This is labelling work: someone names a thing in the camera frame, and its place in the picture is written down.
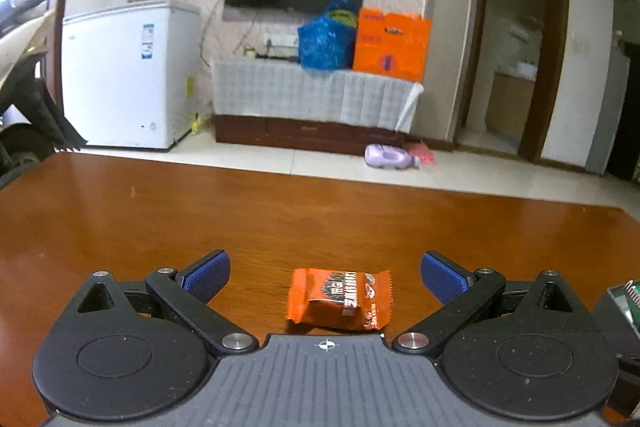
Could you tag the blue plastic bag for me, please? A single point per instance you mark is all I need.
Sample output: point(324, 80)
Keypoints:
point(325, 42)

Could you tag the white chest freezer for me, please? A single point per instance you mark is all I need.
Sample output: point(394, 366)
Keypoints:
point(125, 77)

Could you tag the green snack bag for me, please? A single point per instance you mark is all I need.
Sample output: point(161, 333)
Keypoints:
point(634, 294)

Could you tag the pink floor item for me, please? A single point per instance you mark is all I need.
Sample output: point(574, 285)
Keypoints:
point(425, 153)

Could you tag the white scooter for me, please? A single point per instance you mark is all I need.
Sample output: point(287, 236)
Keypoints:
point(30, 107)

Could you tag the dark wooden television cabinet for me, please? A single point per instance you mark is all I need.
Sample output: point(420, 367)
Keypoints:
point(300, 134)

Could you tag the wooden kitchen counter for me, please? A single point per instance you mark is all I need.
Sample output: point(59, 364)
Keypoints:
point(510, 102)

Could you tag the orange cardboard box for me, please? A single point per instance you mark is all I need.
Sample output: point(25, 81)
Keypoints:
point(392, 44)

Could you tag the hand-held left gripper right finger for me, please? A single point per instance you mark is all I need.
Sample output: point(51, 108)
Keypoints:
point(442, 277)

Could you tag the white checked cabinet cloth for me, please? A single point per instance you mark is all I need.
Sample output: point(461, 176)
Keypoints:
point(310, 94)

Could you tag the orange snack packet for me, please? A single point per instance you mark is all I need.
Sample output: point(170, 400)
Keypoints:
point(340, 302)

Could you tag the purple detergent bottle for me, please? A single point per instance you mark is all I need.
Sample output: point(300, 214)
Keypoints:
point(387, 156)

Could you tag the yellow plastic item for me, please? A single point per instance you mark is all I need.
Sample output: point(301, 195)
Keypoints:
point(196, 123)

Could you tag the grey refrigerator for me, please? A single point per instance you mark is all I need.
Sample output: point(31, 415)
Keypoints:
point(607, 112)

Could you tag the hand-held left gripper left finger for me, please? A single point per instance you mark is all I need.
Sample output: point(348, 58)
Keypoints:
point(207, 274)

